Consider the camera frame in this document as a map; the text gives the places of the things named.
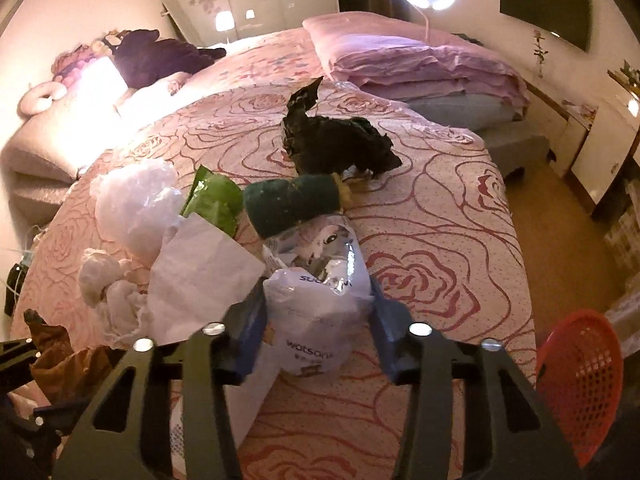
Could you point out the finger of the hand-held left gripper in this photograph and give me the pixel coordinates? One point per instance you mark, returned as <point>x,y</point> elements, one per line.
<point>20,350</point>

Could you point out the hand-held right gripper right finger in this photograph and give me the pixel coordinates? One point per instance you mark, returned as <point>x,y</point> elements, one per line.
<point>392,340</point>

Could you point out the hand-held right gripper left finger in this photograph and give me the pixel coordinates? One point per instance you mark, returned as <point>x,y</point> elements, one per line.
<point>246,340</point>

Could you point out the brown paper bag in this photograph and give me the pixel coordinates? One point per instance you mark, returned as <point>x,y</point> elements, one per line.
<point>65,365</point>

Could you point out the white printed plastic bag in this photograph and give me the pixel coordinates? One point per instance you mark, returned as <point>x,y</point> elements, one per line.
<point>315,310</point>

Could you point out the white paper sheet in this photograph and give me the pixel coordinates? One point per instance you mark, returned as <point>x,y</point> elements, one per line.
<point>200,270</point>

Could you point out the green and yellow sponge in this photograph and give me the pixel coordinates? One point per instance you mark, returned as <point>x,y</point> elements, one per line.
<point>285,202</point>

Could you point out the green snack packet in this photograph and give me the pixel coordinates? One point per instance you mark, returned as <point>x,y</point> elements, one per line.
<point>215,200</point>

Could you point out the clear plastic bag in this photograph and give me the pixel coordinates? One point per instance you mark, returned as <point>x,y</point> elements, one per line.
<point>135,205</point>

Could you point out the red plastic basket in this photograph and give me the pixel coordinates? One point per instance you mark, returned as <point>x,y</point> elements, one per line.
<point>582,380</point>

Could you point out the black plastic bag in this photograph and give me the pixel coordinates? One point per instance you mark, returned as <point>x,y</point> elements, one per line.
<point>345,140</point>

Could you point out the pink rose-patterned bed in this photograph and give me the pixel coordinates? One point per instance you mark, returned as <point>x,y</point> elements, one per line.
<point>425,220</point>

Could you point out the grey upholstered bench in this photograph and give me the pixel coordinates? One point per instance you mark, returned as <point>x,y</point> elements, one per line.
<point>500,135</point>

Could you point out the pink plush toy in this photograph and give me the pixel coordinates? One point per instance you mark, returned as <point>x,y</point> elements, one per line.
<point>42,97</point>

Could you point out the folded pink quilt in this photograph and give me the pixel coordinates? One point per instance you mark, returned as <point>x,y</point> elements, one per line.
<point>400,65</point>

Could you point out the white cabinet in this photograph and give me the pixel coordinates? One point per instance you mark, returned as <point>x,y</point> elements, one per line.
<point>595,150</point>

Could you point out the dark purple clothing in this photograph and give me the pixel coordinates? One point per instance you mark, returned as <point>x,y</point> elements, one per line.
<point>155,57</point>

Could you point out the black wall television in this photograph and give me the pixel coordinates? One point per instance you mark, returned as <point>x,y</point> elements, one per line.
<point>545,5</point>

